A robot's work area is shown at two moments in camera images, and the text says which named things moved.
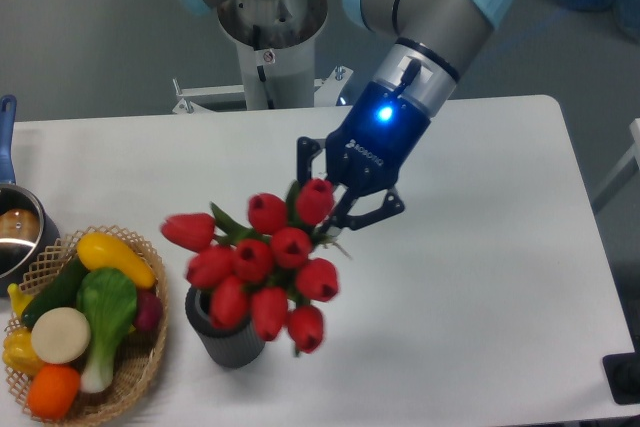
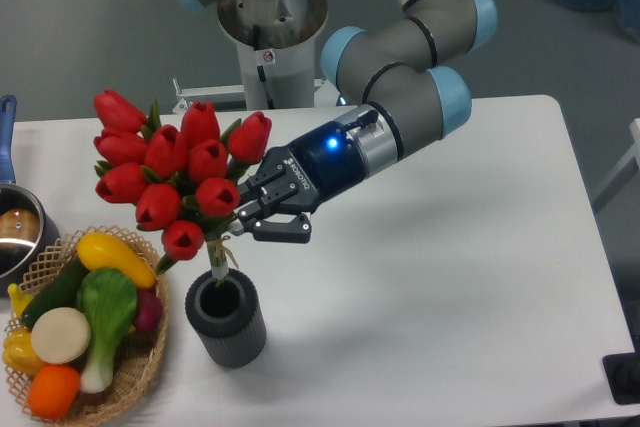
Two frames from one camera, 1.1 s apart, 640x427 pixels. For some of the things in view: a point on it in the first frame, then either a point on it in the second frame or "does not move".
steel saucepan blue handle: x=26 y=233 does not move
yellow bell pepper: x=18 y=352 does not move
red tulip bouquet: x=261 y=273 -> x=179 y=177
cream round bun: x=60 y=335 does not move
